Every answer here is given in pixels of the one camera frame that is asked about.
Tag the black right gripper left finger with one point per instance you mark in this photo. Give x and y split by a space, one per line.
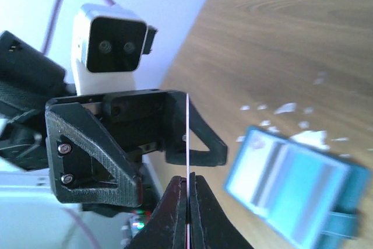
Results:
166 228

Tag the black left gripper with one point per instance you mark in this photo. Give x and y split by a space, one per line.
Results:
86 163

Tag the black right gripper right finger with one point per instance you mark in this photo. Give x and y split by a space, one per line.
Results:
210 227

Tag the red credit card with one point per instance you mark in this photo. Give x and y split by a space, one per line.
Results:
188 230

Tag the blue card holder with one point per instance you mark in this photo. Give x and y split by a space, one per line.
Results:
342 220

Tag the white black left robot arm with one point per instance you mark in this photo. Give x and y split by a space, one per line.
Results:
29 81

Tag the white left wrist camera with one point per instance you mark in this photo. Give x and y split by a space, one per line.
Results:
108 43

